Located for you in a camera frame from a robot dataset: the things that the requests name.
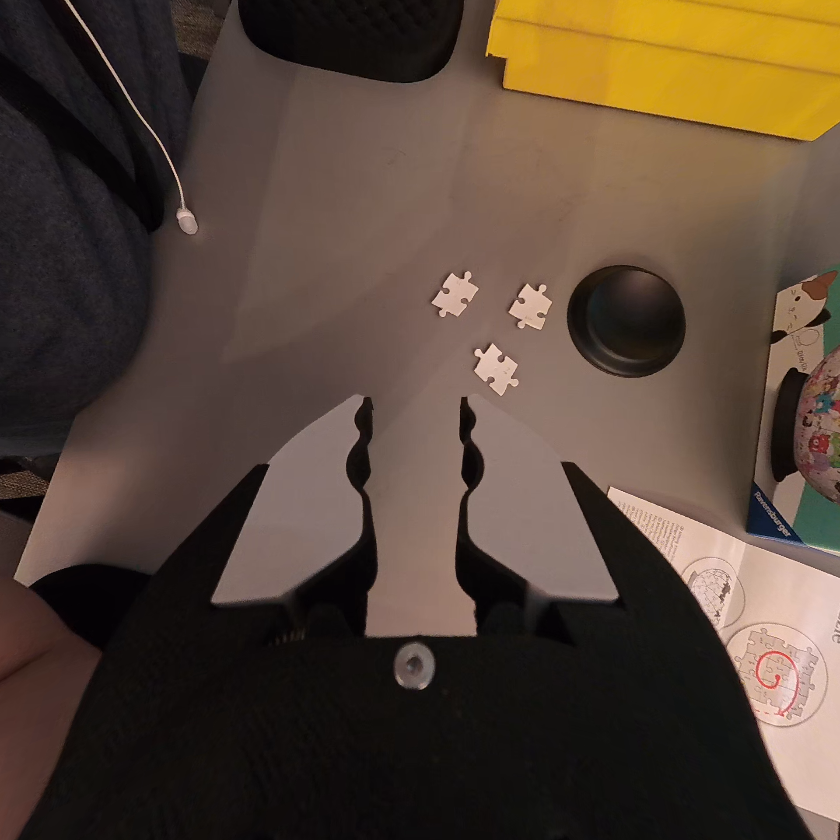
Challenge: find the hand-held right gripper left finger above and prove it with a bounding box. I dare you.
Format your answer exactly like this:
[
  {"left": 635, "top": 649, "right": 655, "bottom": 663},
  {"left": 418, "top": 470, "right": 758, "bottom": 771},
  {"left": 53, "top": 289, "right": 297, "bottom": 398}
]
[{"left": 210, "top": 394, "right": 375, "bottom": 631}]

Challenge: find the person's leg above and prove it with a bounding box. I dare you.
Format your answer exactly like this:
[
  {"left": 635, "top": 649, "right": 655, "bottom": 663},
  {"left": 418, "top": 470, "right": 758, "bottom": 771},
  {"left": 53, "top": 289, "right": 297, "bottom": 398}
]
[{"left": 0, "top": 578, "right": 106, "bottom": 840}]

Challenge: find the white printed leaflet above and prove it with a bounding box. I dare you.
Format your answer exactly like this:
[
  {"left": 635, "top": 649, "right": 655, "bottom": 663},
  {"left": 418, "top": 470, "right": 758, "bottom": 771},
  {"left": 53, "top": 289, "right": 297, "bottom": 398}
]
[{"left": 607, "top": 486, "right": 840, "bottom": 817}]

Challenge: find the yellow plastic bin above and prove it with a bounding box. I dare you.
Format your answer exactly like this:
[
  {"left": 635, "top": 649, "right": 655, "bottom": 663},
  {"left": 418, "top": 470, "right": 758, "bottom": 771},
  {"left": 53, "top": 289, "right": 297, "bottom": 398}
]
[{"left": 486, "top": 0, "right": 840, "bottom": 141}]

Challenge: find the black quilted pad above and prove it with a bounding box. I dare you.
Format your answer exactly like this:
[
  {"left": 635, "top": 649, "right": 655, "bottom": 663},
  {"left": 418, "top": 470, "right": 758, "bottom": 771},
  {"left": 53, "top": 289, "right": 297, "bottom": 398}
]
[{"left": 237, "top": 0, "right": 464, "bottom": 84}]

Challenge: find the white hoodie drawstring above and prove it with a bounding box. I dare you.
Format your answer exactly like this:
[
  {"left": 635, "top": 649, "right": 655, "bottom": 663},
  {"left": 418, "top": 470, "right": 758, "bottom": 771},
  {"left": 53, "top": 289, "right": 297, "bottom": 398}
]
[{"left": 63, "top": 0, "right": 200, "bottom": 237}]

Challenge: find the colourful puzzle box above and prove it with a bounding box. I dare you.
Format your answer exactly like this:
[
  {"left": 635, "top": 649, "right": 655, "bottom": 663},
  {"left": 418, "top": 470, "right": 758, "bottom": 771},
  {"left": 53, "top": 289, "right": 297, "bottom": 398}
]
[{"left": 746, "top": 272, "right": 840, "bottom": 559}]

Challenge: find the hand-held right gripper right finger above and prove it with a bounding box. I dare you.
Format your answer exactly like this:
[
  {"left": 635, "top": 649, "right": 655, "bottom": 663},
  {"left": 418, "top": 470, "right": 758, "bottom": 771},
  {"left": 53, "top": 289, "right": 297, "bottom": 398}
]
[{"left": 457, "top": 392, "right": 620, "bottom": 631}]

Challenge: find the white jigsaw piece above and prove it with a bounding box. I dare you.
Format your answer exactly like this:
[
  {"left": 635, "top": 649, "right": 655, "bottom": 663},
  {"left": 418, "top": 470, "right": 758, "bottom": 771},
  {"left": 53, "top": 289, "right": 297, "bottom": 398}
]
[
  {"left": 473, "top": 342, "right": 521, "bottom": 396},
  {"left": 508, "top": 281, "right": 555, "bottom": 330},
  {"left": 432, "top": 271, "right": 480, "bottom": 320}
]

